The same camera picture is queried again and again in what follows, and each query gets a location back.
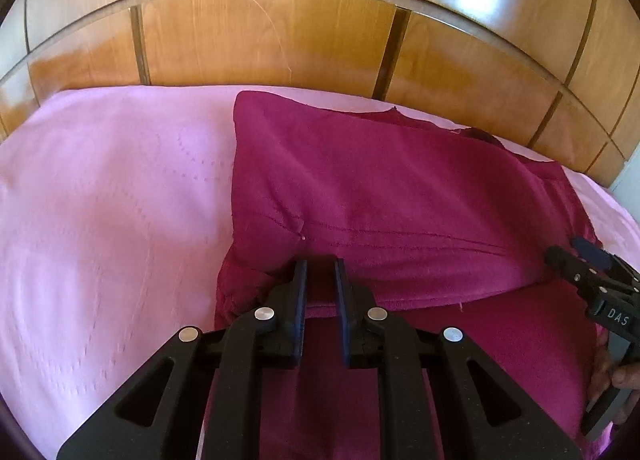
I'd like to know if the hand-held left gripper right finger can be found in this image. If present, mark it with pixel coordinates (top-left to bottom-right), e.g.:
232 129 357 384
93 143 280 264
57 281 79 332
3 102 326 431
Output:
332 258 584 460

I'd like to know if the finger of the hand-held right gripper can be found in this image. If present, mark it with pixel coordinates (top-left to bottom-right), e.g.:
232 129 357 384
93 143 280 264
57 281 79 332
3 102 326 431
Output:
571 237 610 271
544 245 592 297

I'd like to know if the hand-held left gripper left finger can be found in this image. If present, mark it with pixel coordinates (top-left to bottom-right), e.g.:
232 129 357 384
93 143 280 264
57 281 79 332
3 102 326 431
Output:
56 258 308 460

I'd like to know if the maroon fleece garment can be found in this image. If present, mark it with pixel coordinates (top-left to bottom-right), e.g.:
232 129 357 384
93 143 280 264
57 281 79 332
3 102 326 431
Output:
212 90 615 460

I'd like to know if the person's right hand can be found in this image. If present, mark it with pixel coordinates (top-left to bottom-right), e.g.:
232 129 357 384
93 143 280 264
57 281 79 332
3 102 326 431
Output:
587 327 640 427

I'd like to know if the pink bed sheet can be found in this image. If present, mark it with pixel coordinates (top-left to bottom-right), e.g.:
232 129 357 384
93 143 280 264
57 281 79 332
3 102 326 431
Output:
0 84 640 460

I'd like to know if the wooden wardrobe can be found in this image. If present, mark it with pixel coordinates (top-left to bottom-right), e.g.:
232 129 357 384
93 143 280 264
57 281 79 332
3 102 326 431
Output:
0 0 640 189

